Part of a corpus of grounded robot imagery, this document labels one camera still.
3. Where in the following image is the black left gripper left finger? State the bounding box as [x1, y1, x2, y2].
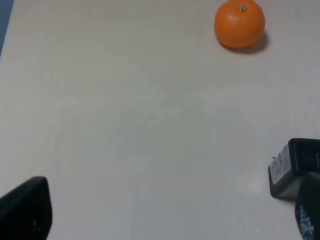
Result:
[0, 176, 53, 240]

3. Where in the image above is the orange mandarin fruit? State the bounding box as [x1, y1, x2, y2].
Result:
[213, 0, 266, 49]

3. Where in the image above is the black rectangular tin box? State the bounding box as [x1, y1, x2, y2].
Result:
[268, 138, 320, 200]

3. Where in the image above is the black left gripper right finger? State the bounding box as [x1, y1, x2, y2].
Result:
[295, 172, 320, 240]

